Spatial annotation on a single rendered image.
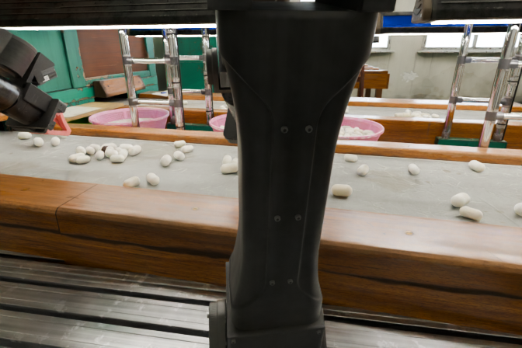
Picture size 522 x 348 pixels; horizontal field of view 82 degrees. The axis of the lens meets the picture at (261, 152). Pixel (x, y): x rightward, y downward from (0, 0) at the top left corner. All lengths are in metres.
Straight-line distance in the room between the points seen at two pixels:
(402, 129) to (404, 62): 4.82
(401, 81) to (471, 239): 5.53
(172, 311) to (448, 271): 0.34
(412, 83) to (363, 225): 5.61
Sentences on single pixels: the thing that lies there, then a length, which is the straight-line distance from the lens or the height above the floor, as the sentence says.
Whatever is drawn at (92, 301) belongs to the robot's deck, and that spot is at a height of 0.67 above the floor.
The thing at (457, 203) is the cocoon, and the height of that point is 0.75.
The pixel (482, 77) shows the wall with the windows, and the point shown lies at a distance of 6.42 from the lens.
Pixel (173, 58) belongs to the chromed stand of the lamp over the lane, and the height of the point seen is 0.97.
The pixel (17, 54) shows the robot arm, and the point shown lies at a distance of 0.70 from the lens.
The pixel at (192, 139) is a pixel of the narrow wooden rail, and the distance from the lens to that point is 0.86.
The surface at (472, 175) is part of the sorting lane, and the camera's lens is 0.78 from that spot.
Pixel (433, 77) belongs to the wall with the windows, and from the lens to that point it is 6.11.
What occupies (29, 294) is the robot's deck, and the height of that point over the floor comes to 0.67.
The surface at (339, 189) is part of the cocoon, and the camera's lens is 0.56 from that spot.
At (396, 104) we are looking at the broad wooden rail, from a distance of 1.48.
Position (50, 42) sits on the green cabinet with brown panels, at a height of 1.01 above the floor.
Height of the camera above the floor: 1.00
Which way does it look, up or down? 19 degrees down
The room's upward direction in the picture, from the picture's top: straight up
